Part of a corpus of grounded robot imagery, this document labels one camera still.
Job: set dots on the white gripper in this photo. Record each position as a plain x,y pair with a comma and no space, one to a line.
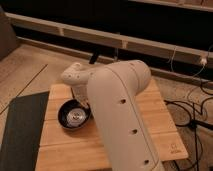
80,94

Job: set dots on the black ceramic bowl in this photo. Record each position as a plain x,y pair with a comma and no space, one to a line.
72,115

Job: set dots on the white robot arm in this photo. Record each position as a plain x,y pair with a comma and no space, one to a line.
107,94

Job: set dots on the dark grey mat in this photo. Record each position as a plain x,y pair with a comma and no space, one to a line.
22,132

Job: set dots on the wooden bamboo board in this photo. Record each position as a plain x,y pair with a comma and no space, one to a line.
81,150

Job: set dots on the dark couch corner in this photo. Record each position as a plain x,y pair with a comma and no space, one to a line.
8,40

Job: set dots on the white power plug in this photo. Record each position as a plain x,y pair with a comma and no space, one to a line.
203,61

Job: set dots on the white shelf rail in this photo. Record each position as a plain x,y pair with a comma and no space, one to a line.
133,44

